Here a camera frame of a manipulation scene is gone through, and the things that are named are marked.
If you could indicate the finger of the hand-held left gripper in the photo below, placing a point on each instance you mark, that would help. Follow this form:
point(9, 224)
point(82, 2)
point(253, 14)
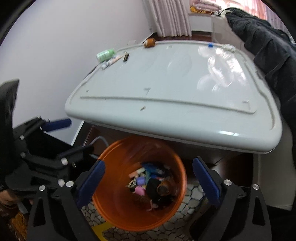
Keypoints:
point(57, 124)
point(76, 153)

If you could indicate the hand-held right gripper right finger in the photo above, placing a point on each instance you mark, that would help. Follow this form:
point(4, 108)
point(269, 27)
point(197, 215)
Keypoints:
point(207, 180)

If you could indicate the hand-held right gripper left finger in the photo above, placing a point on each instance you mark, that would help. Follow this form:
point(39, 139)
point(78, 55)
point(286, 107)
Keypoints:
point(91, 183)

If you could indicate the orange plastic bucket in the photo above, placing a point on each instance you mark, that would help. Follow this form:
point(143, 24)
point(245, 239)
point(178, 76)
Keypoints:
point(111, 208)

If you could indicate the peach lip balm stick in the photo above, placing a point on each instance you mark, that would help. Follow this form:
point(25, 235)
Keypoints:
point(136, 172)

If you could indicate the pink small case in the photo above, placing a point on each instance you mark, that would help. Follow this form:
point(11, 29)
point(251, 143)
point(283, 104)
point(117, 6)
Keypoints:
point(140, 191)

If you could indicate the purple small case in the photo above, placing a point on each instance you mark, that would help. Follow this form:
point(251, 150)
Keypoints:
point(140, 180)

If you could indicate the black fuzzy cloth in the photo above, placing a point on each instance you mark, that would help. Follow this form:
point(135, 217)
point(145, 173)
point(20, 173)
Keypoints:
point(152, 188)

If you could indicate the blue toothpaste tube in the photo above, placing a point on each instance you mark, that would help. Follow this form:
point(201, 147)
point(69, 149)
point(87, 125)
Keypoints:
point(152, 168)

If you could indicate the person's left hand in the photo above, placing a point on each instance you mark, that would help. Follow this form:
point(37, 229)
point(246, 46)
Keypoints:
point(11, 197)

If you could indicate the yellow plastic piece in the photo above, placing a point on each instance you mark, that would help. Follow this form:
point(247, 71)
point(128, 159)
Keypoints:
point(100, 229)

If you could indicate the white blue cream tube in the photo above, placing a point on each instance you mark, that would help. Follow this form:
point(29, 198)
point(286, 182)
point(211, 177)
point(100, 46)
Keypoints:
point(105, 66)

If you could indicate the green lotion bottle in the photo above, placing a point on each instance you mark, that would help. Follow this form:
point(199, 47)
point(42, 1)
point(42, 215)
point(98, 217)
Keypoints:
point(106, 55)

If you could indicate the beige cream tube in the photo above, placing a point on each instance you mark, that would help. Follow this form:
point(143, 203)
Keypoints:
point(115, 59)

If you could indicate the black hair clip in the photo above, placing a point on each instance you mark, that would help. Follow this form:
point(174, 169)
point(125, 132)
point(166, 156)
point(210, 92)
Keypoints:
point(126, 56)

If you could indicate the brown white plush toy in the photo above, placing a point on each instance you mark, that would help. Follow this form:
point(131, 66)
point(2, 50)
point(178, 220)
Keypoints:
point(149, 43)

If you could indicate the white crumpled tissue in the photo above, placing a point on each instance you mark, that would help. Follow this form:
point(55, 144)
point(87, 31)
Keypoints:
point(228, 48)

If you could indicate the pink patterned curtain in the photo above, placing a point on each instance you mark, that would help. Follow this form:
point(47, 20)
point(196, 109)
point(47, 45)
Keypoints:
point(168, 16)

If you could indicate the pink folded quilt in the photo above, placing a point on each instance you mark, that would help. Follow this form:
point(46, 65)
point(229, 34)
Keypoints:
point(205, 2)

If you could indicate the white bed frame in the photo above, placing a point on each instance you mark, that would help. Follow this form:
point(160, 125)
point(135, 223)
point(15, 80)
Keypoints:
point(222, 30)

